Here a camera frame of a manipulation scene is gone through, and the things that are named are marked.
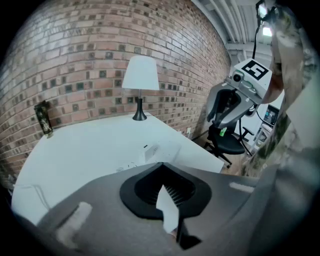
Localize white table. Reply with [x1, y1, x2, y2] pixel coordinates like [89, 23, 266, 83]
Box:
[11, 112, 225, 226]

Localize computer monitor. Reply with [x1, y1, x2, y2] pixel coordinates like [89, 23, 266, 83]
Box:
[264, 104, 280, 126]

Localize white shade table lamp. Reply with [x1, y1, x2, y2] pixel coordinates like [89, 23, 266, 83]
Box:
[121, 55, 160, 122]

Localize person's right forearm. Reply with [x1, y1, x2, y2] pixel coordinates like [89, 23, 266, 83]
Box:
[260, 69, 286, 105]

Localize black office chair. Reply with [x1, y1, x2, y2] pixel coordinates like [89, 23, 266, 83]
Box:
[203, 121, 254, 169]

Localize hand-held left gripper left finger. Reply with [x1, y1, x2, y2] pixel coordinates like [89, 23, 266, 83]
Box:
[37, 161, 181, 256]

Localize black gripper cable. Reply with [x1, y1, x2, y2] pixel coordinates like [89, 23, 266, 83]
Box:
[251, 19, 263, 61]

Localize head-worn camera rig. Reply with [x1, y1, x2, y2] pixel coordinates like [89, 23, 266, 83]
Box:
[254, 0, 278, 26]

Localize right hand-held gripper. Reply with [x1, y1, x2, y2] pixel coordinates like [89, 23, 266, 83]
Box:
[206, 58, 273, 129]

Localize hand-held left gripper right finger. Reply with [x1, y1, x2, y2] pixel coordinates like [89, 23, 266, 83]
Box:
[162, 161, 261, 256]

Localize small camouflage patterned can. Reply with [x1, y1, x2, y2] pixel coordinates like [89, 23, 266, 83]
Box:
[33, 100, 54, 139]

